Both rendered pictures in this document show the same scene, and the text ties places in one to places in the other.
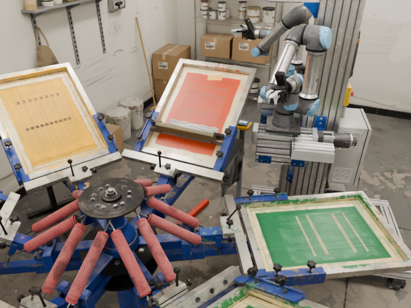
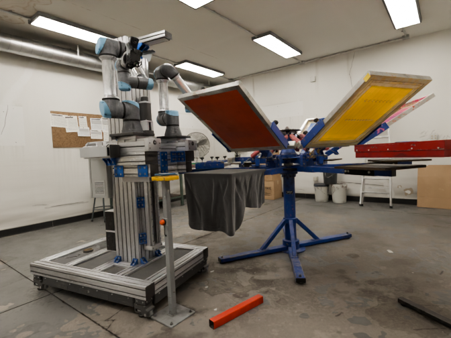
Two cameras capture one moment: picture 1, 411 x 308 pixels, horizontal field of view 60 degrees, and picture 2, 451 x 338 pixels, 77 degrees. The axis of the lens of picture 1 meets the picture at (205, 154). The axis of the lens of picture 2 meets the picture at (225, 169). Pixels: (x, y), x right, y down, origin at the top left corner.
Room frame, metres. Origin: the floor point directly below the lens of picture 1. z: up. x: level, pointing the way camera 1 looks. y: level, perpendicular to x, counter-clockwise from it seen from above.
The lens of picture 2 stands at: (4.45, 0.54, 1.08)
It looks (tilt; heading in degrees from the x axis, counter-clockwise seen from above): 3 degrees down; 194
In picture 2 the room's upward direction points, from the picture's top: 3 degrees counter-clockwise
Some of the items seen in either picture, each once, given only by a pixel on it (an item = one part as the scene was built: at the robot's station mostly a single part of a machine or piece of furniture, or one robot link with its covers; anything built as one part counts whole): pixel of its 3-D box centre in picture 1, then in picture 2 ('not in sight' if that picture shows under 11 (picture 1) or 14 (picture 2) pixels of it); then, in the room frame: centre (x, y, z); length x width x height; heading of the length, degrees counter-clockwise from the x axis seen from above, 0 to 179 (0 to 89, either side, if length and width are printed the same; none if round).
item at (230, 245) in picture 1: (239, 247); (231, 170); (1.37, -0.18, 0.90); 1.24 x 0.06 x 0.06; 97
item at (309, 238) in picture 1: (294, 222); (206, 157); (1.41, -0.47, 1.05); 1.08 x 0.61 x 0.23; 97
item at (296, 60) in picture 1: (297, 43); (109, 78); (2.74, -0.70, 1.63); 0.15 x 0.12 x 0.55; 143
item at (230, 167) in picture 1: (228, 172); not in sight; (2.25, -0.17, 0.79); 0.46 x 0.09 x 0.33; 157
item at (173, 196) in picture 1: (177, 192); (258, 173); (1.87, 0.19, 0.89); 1.24 x 0.06 x 0.06; 157
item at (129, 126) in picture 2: not in sight; (131, 127); (2.63, -0.62, 1.31); 0.15 x 0.15 x 0.10
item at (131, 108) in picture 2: (287, 74); (130, 110); (2.63, -0.62, 1.42); 0.13 x 0.12 x 0.14; 143
